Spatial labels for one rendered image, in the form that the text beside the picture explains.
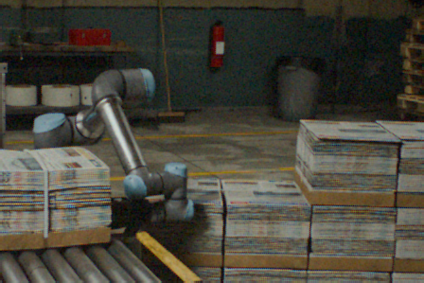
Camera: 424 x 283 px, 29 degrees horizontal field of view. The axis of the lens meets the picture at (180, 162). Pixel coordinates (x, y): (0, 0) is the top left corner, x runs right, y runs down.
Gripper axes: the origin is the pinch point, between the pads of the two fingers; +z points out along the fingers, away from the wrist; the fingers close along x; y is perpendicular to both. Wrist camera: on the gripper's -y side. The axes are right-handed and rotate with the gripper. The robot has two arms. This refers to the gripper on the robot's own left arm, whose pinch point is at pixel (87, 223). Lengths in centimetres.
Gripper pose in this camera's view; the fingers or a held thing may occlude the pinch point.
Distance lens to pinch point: 257.8
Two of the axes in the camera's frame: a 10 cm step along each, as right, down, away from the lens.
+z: -9.2, 0.5, -3.8
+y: 0.4, -9.8, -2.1
